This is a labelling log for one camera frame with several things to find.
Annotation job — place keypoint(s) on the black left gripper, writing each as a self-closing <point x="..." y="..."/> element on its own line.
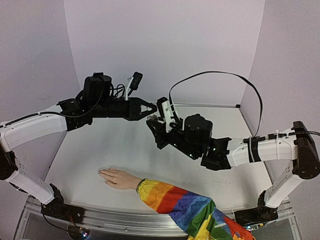
<point x="138" y="102"/>

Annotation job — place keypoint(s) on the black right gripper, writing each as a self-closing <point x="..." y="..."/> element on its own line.
<point x="158" y="131"/>

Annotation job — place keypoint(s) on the glitter nail polish bottle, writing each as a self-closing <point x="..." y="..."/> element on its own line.
<point x="153" y="118"/>

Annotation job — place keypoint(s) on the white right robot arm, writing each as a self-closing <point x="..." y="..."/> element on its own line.
<point x="294" y="147"/>

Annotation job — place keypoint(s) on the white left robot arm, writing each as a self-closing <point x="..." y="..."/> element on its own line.
<point x="65" y="116"/>

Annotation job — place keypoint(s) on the mannequin hand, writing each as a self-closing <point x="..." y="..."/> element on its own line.
<point x="119" y="179"/>

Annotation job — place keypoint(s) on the rainbow coloured sleeve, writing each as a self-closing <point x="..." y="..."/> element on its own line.
<point x="195" y="214"/>

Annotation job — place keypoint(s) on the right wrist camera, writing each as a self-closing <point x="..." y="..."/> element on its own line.
<point x="169" y="115"/>

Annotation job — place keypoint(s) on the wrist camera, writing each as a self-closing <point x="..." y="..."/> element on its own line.
<point x="133" y="84"/>
<point x="169" y="115"/>

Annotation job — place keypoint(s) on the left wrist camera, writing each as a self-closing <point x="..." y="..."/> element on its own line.
<point x="133" y="84"/>

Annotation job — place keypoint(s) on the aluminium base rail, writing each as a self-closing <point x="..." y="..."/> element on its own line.
<point x="147" y="224"/>

